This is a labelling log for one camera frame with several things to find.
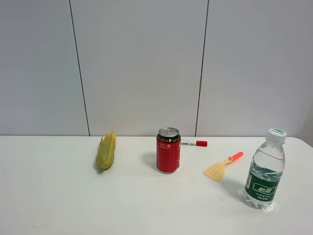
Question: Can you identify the green yellow corn cob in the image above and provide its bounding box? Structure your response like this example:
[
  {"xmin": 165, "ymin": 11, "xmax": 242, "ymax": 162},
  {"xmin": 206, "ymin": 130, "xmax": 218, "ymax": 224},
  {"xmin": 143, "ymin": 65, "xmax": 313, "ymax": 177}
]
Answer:
[{"xmin": 95, "ymin": 132, "xmax": 117, "ymax": 173}]

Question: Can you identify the yellow spatula with orange handle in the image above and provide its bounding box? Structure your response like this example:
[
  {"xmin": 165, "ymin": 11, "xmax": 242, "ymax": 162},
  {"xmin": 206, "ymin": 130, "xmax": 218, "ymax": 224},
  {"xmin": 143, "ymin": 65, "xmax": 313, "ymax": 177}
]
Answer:
[{"xmin": 203, "ymin": 152, "xmax": 244, "ymax": 182}]

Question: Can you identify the clear water bottle green label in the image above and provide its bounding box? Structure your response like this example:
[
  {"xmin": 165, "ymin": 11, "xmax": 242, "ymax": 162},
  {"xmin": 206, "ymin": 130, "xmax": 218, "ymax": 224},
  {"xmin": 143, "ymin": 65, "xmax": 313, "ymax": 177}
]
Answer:
[{"xmin": 243, "ymin": 128, "xmax": 287, "ymax": 210}]

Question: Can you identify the white marker with red cap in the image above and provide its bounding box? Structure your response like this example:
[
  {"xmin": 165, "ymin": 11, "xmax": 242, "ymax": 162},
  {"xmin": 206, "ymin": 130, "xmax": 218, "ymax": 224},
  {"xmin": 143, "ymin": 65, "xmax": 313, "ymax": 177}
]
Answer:
[{"xmin": 180, "ymin": 137, "xmax": 208, "ymax": 147}]

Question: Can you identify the red soda can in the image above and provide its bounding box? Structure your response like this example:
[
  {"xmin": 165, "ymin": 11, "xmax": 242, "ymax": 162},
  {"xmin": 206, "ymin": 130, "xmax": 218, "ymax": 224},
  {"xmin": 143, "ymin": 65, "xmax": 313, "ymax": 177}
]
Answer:
[{"xmin": 156, "ymin": 127, "xmax": 181, "ymax": 173}]

